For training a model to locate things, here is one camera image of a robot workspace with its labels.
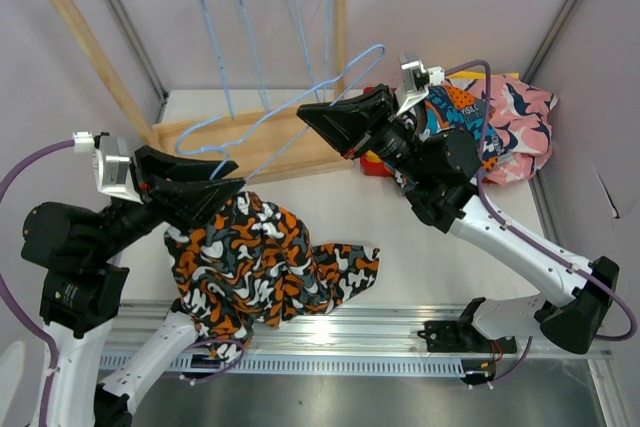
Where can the grey cable duct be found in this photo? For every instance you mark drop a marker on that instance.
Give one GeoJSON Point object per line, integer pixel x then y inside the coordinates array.
{"type": "Point", "coordinates": [412, 366]}

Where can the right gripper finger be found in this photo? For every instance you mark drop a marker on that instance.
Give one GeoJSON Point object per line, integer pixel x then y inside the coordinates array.
{"type": "Point", "coordinates": [380, 96]}
{"type": "Point", "coordinates": [330, 124]}

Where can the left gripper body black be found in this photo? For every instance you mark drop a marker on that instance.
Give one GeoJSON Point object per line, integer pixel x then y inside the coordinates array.
{"type": "Point", "coordinates": [127, 221]}

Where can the wooden clothes rack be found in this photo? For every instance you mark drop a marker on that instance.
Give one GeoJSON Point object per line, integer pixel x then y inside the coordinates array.
{"type": "Point", "coordinates": [170, 40]}

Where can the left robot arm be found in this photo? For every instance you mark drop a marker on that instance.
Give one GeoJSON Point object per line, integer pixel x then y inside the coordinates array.
{"type": "Point", "coordinates": [82, 288]}

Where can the orange black camo shorts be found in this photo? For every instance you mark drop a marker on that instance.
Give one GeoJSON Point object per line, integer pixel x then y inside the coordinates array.
{"type": "Point", "coordinates": [254, 263]}

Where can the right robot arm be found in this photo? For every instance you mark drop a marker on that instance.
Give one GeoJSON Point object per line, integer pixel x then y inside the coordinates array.
{"type": "Point", "coordinates": [574, 293]}

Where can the pink shark print shorts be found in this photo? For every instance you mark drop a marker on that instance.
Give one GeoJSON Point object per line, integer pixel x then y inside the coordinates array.
{"type": "Point", "coordinates": [520, 115]}

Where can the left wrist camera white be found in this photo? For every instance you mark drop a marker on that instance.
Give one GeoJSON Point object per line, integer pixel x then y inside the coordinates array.
{"type": "Point", "coordinates": [111, 164]}

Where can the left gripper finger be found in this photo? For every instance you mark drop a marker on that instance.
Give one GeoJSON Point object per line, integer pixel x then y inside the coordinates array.
{"type": "Point", "coordinates": [151, 164]}
{"type": "Point", "coordinates": [190, 205]}

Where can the yellow shorts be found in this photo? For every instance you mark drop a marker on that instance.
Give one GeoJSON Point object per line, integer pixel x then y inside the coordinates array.
{"type": "Point", "coordinates": [465, 78]}

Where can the teal pirate print shorts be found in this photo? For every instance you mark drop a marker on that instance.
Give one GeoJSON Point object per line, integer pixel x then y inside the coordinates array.
{"type": "Point", "coordinates": [447, 107]}

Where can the red plastic bin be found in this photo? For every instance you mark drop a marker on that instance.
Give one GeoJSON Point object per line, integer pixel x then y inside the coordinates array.
{"type": "Point", "coordinates": [372, 165]}

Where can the blue wire hanger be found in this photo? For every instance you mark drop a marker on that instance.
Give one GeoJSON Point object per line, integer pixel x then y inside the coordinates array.
{"type": "Point", "coordinates": [246, 25]}
{"type": "Point", "coordinates": [293, 8]}
{"type": "Point", "coordinates": [214, 42]}
{"type": "Point", "coordinates": [326, 45]}
{"type": "Point", "coordinates": [288, 107]}

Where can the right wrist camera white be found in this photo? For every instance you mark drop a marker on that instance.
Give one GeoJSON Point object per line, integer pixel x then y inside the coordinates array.
{"type": "Point", "coordinates": [416, 79]}

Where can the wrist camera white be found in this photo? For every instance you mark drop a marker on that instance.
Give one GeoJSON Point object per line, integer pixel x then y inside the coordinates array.
{"type": "Point", "coordinates": [111, 164]}
{"type": "Point", "coordinates": [416, 79]}

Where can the aluminium mounting rail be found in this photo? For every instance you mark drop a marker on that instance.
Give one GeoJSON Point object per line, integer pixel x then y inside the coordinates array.
{"type": "Point", "coordinates": [350, 330]}

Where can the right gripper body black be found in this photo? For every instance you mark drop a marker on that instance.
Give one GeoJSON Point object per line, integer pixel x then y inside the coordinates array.
{"type": "Point", "coordinates": [392, 140]}

